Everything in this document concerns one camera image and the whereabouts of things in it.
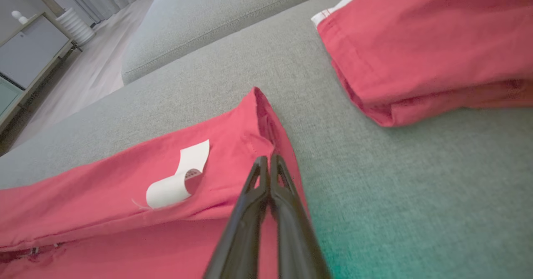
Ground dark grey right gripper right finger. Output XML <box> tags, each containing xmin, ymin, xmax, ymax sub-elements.
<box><xmin>270</xmin><ymin>154</ymin><xmax>332</xmax><ymax>279</ymax></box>

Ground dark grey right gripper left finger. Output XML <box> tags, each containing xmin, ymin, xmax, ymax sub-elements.
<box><xmin>203</xmin><ymin>156</ymin><xmax>270</xmax><ymax>279</ymax></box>

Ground red and white jersey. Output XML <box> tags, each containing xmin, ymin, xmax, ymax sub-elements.
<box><xmin>0</xmin><ymin>87</ymin><xmax>311</xmax><ymax>279</ymax></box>

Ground red shorts with white stripe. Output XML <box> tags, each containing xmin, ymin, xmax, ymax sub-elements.
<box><xmin>311</xmin><ymin>0</ymin><xmax>533</xmax><ymax>127</ymax></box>

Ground large grey sofa seat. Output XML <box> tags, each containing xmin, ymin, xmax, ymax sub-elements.
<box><xmin>0</xmin><ymin>0</ymin><xmax>533</xmax><ymax>279</ymax></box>

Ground grey sofa seat cushion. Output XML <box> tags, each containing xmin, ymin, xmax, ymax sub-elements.
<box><xmin>121</xmin><ymin>0</ymin><xmax>330</xmax><ymax>85</ymax></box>

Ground white ribbed bin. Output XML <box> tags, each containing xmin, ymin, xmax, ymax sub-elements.
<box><xmin>56</xmin><ymin>7</ymin><xmax>96</xmax><ymax>47</ymax></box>

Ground grey low cabinet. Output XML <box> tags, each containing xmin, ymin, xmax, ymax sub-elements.
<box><xmin>0</xmin><ymin>12</ymin><xmax>82</xmax><ymax>135</ymax></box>

